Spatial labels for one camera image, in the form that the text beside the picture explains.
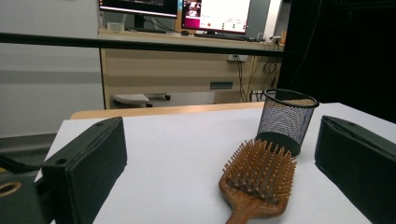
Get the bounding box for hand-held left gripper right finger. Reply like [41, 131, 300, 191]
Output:
[314, 115, 396, 224]

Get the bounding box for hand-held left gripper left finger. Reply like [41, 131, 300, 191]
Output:
[41, 116, 128, 224]

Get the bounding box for black mesh pen holder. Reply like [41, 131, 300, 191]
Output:
[255, 88, 320, 158]

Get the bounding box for wooden paddle hairbrush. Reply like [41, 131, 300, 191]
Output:
[218, 139, 298, 224]

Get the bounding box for white partition panel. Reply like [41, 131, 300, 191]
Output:
[0, 0, 106, 138]

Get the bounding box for black curtain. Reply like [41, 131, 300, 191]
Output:
[276, 0, 396, 124]

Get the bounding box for light wooden office desk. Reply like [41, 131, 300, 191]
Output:
[97, 26, 285, 110]

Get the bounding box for grey desk label plate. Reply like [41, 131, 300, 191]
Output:
[209, 81, 234, 91]

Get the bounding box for white power strip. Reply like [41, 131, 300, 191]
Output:
[226, 54, 249, 63]

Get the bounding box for dark computer monitor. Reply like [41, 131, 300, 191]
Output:
[98, 0, 179, 19]

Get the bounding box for black keyboard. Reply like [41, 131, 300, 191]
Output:
[193, 32, 251, 42]

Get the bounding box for bright computer monitor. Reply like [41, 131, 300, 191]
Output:
[181, 0, 252, 35]

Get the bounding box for black horizontal frame bar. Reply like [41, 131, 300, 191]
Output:
[0, 32, 285, 58]

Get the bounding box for black cables under desk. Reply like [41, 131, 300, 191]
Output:
[234, 55, 281, 102]

